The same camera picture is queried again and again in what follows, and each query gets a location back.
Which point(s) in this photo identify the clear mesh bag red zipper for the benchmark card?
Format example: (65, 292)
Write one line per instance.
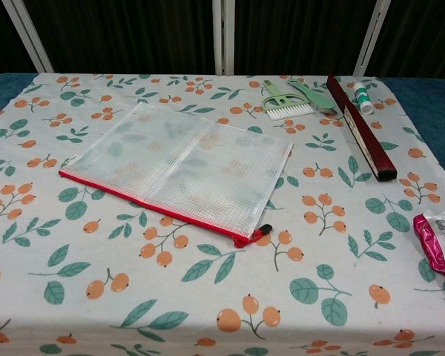
(170, 167)

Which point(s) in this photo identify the green brush white bristles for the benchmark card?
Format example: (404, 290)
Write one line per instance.
(287, 110)

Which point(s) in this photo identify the floral orange green tablecloth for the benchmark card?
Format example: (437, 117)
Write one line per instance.
(207, 296)

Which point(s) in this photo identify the white green glue stick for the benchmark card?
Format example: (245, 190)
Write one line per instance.
(362, 98)

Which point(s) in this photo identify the black curtain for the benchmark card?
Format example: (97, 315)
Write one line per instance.
(133, 33)

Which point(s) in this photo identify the pink white snack packet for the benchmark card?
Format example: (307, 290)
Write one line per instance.
(441, 241)

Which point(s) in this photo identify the white frame post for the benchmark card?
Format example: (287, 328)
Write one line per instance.
(223, 37)
(29, 37)
(371, 41)

